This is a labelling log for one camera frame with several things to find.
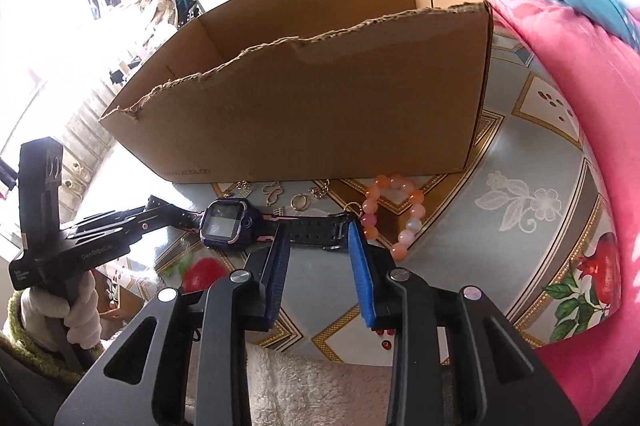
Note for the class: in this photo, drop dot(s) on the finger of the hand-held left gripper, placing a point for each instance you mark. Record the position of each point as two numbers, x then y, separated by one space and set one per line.
115 237
157 203

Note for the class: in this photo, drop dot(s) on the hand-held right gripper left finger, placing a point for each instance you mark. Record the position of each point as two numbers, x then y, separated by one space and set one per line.
277 276

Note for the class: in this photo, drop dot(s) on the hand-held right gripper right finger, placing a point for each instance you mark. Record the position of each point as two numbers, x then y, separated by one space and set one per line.
361 276

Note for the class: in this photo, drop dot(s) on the black and purple smartwatch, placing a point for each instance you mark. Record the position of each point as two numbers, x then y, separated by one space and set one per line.
225 225

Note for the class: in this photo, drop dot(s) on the brown cardboard box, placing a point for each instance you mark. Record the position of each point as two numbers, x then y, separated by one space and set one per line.
325 115

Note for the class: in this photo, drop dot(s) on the person's left hand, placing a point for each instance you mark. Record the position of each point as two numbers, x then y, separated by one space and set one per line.
80 306

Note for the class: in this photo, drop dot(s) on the small gold hoop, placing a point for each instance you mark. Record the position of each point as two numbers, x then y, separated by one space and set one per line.
347 208

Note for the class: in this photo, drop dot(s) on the gold looped pendant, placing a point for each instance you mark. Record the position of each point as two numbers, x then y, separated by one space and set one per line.
272 193

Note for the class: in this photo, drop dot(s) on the gold rectangular charm pendant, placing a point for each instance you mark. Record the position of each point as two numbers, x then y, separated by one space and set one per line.
244 192

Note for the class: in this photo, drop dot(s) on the balcony railing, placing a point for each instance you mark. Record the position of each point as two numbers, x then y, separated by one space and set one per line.
90 130

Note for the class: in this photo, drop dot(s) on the printed tablecloth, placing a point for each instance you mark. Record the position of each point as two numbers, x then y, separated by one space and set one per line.
450 231

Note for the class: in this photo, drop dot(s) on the white fleece garment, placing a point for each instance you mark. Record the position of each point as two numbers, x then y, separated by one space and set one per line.
300 391

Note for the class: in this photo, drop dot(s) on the wheelchair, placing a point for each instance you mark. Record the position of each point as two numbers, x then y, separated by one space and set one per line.
189 8

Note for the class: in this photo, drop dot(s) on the pink floral blanket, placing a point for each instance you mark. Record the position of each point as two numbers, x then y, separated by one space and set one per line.
590 115

